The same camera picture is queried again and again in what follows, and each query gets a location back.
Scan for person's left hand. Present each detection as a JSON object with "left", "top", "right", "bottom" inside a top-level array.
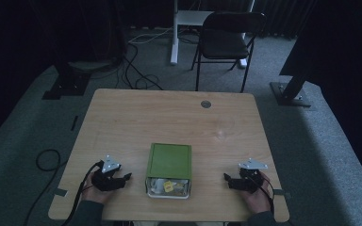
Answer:
[{"left": 80, "top": 171, "right": 115, "bottom": 205}]

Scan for black stand base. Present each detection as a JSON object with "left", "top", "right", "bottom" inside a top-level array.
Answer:
[
  {"left": 269, "top": 74, "right": 313, "bottom": 108},
  {"left": 41, "top": 60, "right": 92, "bottom": 101}
]

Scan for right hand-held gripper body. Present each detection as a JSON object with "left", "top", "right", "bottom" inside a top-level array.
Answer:
[{"left": 232, "top": 157, "right": 270, "bottom": 194}]

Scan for person's right hand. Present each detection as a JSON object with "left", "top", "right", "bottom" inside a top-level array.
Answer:
[{"left": 239, "top": 170, "right": 273, "bottom": 215}]

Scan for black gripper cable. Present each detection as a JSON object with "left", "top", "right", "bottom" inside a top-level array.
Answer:
[
  {"left": 257, "top": 171, "right": 277, "bottom": 218},
  {"left": 60, "top": 160, "right": 105, "bottom": 226}
]

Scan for white floor cable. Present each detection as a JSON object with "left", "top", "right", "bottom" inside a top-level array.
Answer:
[{"left": 127, "top": 26, "right": 174, "bottom": 45}]

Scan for grey tape piece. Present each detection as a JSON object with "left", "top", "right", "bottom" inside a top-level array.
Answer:
[
  {"left": 53, "top": 186, "right": 69, "bottom": 198},
  {"left": 271, "top": 188, "right": 292, "bottom": 199}
]

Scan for white desk frame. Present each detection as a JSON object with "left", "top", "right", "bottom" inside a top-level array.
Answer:
[{"left": 169, "top": 0, "right": 256, "bottom": 69}]

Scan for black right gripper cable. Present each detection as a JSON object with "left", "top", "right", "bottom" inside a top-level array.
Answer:
[{"left": 257, "top": 171, "right": 277, "bottom": 218}]

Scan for green lidded box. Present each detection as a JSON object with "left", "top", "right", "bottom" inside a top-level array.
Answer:
[{"left": 144, "top": 142, "right": 193, "bottom": 201}]

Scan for black tangled floor cables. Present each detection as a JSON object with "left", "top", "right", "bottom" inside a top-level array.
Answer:
[{"left": 114, "top": 41, "right": 164, "bottom": 91}]

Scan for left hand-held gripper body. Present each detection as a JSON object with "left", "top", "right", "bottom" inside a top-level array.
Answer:
[{"left": 90, "top": 153, "right": 123, "bottom": 192}]

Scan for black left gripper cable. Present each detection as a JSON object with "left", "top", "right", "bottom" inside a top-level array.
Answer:
[{"left": 60, "top": 160, "right": 105, "bottom": 226}]

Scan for black floor cable loop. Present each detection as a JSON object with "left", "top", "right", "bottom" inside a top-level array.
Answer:
[{"left": 23, "top": 148, "right": 70, "bottom": 226}]

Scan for black folding chair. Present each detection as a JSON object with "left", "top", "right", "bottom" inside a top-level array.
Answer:
[{"left": 190, "top": 11, "right": 268, "bottom": 94}]

